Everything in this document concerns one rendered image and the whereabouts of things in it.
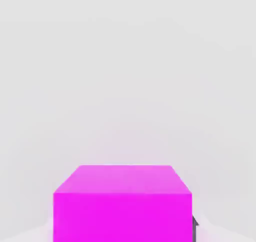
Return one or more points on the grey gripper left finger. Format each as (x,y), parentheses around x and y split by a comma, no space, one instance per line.
(34,235)

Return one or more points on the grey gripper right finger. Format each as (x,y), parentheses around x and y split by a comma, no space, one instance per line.
(202,233)

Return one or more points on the small magenta cube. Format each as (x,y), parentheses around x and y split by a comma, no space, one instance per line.
(122,214)

